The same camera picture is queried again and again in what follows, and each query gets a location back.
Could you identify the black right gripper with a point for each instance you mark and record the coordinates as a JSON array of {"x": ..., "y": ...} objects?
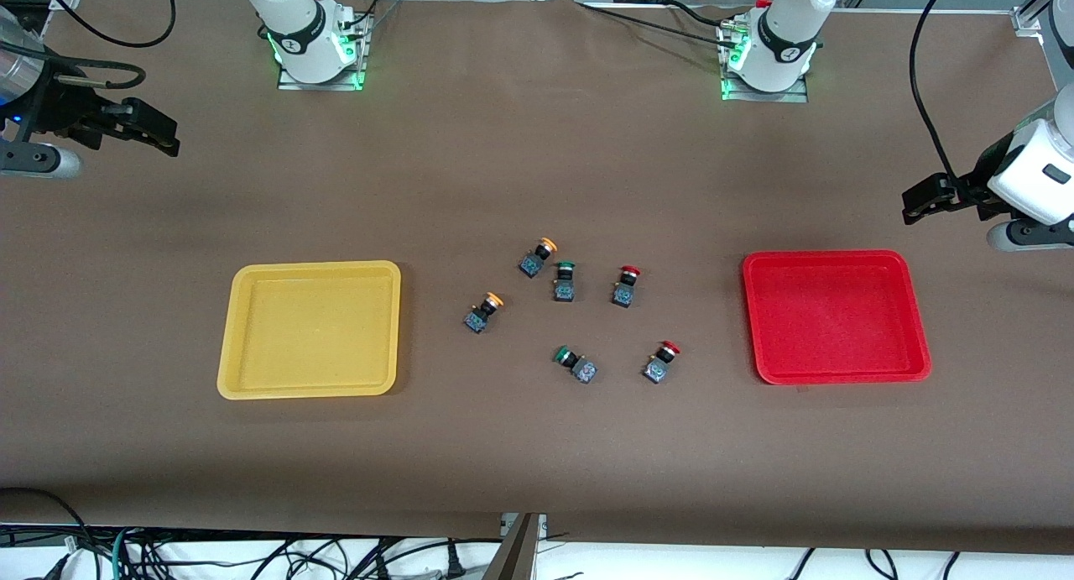
[{"x": 60, "y": 110}]

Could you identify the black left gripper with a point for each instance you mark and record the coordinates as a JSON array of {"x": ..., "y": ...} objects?
[{"x": 976, "y": 182}]

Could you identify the red push button switch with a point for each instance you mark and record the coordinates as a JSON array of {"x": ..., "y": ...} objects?
[
  {"x": 660, "y": 363},
  {"x": 625, "y": 286}
]

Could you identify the yellow push button switch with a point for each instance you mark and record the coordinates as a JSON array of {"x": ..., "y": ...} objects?
[
  {"x": 532, "y": 259},
  {"x": 482, "y": 312}
]

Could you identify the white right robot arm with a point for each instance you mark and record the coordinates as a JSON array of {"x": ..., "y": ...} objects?
[{"x": 295, "y": 26}]

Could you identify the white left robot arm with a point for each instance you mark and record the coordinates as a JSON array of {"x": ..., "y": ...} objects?
[{"x": 784, "y": 34}]

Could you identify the red plastic tray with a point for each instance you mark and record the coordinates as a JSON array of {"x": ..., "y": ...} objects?
[{"x": 835, "y": 316}]

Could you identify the yellow plastic tray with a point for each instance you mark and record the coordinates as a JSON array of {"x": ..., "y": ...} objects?
[{"x": 310, "y": 332}]

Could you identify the black power plug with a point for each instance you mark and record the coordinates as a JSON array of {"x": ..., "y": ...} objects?
[{"x": 456, "y": 561}]

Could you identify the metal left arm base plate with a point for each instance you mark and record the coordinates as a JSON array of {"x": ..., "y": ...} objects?
[{"x": 801, "y": 89}]

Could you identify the green push button switch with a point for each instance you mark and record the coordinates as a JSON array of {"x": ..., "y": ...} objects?
[
  {"x": 576, "y": 363},
  {"x": 564, "y": 282}
]

